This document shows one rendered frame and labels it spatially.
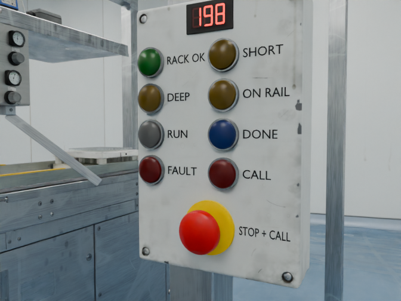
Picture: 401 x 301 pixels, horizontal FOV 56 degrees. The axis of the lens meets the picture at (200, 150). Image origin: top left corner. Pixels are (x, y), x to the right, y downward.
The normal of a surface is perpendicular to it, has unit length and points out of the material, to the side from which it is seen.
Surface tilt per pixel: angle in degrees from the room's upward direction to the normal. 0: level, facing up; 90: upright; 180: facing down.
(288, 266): 90
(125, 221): 90
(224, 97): 91
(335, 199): 90
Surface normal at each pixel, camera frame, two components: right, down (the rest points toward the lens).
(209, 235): -0.04, 0.01
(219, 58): -0.47, 0.11
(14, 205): 0.88, 0.02
